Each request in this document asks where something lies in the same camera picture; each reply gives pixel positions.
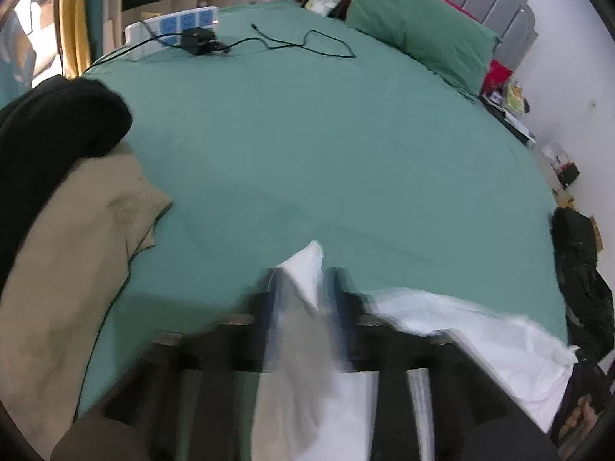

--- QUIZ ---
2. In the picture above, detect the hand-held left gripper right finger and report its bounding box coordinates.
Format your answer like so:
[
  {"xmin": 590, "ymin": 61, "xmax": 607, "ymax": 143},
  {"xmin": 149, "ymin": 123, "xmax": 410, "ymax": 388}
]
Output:
[{"xmin": 327, "ymin": 269, "xmax": 558, "ymax": 461}]

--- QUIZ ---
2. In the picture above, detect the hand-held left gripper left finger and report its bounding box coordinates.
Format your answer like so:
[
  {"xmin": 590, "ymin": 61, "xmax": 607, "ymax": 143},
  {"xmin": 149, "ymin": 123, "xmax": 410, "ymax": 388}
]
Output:
[{"xmin": 103, "ymin": 269, "xmax": 282, "ymax": 461}]

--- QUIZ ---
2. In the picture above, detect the white hooded jacket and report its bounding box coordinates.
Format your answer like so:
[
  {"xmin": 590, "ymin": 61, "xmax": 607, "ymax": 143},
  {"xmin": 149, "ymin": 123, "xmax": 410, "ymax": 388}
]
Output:
[{"xmin": 252, "ymin": 240, "xmax": 580, "ymax": 461}]

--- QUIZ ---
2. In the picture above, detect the pile of black clothes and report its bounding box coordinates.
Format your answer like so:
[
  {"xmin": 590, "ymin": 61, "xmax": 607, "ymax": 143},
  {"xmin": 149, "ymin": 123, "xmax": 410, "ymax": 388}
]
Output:
[{"xmin": 550, "ymin": 206, "xmax": 615, "ymax": 447}]

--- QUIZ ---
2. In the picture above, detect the khaki garment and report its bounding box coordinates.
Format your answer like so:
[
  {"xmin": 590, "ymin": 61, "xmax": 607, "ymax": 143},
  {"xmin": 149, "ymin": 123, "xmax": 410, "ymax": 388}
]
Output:
[{"xmin": 0, "ymin": 141, "xmax": 174, "ymax": 461}]

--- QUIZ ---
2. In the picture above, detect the stack of books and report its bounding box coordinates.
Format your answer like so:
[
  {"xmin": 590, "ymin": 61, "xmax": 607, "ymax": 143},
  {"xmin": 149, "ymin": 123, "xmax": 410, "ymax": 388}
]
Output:
[{"xmin": 480, "ymin": 91, "xmax": 536, "ymax": 147}]

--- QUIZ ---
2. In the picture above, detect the cardboard box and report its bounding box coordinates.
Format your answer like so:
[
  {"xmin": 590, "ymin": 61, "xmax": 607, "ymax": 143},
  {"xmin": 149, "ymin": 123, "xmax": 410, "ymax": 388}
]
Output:
[{"xmin": 552, "ymin": 192, "xmax": 603, "ymax": 253}]

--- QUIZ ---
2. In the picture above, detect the black power adapter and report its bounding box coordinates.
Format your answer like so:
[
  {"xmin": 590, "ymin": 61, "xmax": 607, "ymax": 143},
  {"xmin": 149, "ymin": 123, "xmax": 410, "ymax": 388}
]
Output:
[{"xmin": 181, "ymin": 29, "xmax": 230, "ymax": 56}]

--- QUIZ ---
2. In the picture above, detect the folded black garment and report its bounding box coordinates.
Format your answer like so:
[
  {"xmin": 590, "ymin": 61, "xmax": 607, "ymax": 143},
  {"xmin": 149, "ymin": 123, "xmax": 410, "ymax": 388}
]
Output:
[{"xmin": 0, "ymin": 75, "xmax": 133, "ymax": 294}]

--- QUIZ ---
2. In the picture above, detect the yellow green snack packet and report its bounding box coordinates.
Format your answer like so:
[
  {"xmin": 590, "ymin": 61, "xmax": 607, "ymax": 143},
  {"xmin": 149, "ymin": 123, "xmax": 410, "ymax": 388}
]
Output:
[{"xmin": 507, "ymin": 79, "xmax": 529, "ymax": 113}]

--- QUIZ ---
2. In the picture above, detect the small red pillow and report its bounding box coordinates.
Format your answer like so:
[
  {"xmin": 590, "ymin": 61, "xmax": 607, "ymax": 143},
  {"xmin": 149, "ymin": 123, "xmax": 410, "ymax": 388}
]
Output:
[{"xmin": 480, "ymin": 60, "xmax": 514, "ymax": 101}]

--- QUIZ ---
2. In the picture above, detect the green pillow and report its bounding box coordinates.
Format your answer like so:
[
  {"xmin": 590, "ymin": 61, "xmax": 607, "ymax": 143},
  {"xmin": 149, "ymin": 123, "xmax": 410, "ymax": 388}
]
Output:
[{"xmin": 345, "ymin": 0, "xmax": 500, "ymax": 101}]

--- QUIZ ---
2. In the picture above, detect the white blue power strip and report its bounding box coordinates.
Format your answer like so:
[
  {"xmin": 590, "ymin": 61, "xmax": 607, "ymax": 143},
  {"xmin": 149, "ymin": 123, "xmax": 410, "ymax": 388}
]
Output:
[{"xmin": 125, "ymin": 6, "xmax": 219, "ymax": 61}]

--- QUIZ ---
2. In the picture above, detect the yellow curtain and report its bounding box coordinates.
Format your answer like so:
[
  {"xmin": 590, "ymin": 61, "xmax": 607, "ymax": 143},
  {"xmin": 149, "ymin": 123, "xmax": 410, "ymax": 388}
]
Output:
[{"xmin": 55, "ymin": 0, "xmax": 94, "ymax": 80}]

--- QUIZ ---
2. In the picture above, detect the black charger with cable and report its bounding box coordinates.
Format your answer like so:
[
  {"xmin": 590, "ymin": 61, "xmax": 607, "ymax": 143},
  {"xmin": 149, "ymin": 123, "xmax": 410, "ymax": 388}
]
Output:
[{"xmin": 79, "ymin": 23, "xmax": 356, "ymax": 75}]

